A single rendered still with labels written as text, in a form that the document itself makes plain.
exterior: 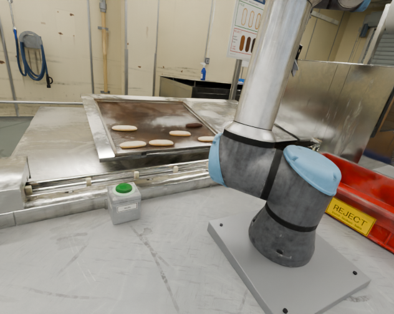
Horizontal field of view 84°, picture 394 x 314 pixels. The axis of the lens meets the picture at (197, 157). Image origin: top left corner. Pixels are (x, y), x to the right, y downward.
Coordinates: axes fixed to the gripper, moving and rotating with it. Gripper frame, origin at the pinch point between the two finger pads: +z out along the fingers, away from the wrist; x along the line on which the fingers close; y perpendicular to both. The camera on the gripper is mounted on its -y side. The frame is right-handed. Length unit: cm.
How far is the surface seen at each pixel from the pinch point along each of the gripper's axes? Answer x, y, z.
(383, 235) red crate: 19, 67, 18
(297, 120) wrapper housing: 25.3, -10.7, 26.7
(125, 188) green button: -51, 64, 14
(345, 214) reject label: 13, 60, 20
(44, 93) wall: -269, -228, 147
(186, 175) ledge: -36, 48, 23
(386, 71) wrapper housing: 40.9, 7.6, -9.5
